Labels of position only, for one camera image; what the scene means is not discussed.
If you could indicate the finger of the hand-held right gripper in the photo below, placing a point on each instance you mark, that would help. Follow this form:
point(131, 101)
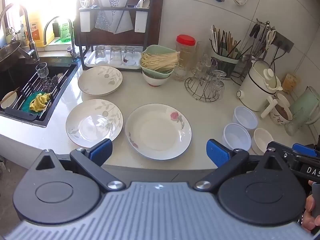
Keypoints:
point(303, 149)
point(280, 152)

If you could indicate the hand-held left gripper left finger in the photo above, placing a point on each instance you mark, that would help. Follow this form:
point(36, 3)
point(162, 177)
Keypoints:
point(101, 151)

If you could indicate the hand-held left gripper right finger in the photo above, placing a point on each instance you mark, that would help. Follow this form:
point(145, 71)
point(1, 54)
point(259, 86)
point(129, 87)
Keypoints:
point(218, 153)

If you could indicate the cream ceramic bowl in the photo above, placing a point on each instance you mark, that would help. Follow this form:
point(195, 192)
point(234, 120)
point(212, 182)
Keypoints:
point(262, 140)

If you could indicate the white plastic bowl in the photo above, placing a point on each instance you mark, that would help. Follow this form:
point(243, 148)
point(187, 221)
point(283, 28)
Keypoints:
point(245, 118)
point(236, 136)

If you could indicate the white plate with grey leaves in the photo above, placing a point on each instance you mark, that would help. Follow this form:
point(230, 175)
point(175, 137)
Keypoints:
point(94, 123)
point(100, 80)

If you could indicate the white plate with pink rose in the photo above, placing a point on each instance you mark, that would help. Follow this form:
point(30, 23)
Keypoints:
point(158, 131)

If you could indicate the person's right hand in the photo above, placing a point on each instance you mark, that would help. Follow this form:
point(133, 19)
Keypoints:
point(310, 205)

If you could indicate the floral mug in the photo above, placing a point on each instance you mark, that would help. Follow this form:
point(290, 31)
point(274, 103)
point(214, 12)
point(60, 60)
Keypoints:
point(281, 115)

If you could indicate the pale green pitcher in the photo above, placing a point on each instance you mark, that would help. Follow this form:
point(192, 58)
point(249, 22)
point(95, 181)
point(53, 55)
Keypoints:
point(303, 110)

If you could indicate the white electric pot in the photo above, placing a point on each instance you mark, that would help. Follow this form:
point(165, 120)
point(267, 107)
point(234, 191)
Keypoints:
point(255, 90)

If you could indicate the tan scouring pad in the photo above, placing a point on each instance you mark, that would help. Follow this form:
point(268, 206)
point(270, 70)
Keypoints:
point(290, 83)

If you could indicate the clear glass cup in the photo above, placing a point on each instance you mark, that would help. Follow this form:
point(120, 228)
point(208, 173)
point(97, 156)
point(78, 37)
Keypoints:
point(203, 66)
point(218, 82)

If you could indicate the yellow cloth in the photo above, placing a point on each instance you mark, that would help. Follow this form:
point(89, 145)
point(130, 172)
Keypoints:
point(38, 102)

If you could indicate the grey scrubber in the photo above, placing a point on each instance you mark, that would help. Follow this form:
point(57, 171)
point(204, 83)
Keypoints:
point(51, 82)

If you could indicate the white drip tray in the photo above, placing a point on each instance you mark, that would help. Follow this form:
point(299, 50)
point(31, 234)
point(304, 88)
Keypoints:
point(112, 65)

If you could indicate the black sink drain rack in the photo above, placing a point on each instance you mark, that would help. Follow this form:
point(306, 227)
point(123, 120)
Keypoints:
point(22, 112)

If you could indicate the white bowl with red base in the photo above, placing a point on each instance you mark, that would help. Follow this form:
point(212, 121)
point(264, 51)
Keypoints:
point(156, 80)

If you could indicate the green cloth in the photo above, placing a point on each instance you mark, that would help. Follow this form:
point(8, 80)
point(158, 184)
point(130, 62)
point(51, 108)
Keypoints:
point(25, 102)

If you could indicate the cut glass wine glass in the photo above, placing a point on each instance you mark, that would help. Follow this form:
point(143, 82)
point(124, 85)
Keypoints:
point(42, 70)

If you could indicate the glass jar with red lid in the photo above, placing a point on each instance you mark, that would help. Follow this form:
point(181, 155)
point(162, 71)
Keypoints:
point(185, 55)

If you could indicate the white bowl with chopsticks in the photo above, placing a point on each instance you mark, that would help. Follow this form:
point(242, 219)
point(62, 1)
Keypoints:
point(8, 101)

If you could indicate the pale dried noodles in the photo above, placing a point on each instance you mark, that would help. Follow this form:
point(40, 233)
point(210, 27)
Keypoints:
point(160, 61)

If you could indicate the small steel faucet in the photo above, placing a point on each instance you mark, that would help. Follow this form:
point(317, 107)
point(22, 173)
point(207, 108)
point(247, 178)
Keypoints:
point(72, 45)

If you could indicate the bundle of chopsticks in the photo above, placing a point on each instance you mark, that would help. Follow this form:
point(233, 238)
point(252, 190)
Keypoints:
point(223, 40)

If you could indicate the black kitchen sink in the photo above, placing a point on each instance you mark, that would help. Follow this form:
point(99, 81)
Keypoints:
point(15, 77)

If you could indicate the green colander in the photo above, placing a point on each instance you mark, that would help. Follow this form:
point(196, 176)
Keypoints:
point(150, 48)

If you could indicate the hanging kitchen utensils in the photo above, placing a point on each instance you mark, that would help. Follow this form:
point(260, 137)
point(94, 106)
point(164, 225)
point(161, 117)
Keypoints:
point(260, 38)

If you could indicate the green soap bottle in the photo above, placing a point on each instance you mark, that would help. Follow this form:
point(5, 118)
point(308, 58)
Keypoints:
point(64, 31)

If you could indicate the white utensil caddy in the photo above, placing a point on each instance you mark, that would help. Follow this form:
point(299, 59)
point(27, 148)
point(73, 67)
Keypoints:
point(141, 20)
point(86, 21)

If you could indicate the tall steel faucet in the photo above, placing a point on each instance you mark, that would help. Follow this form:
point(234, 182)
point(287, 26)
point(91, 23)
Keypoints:
point(30, 40)

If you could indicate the black metal dish rack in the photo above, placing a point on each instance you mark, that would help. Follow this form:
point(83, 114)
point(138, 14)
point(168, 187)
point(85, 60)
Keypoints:
point(147, 25)

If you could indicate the dark metal pot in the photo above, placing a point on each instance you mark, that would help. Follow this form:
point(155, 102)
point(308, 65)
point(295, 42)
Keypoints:
point(8, 52)

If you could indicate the orange detergent bottle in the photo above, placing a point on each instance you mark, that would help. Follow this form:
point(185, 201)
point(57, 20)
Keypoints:
point(33, 33)

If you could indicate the grey patterned cloth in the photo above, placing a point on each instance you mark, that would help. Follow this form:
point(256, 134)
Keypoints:
point(113, 12)

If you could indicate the brown cutting board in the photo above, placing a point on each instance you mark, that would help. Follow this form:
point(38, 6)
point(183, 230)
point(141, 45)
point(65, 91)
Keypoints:
point(157, 17)

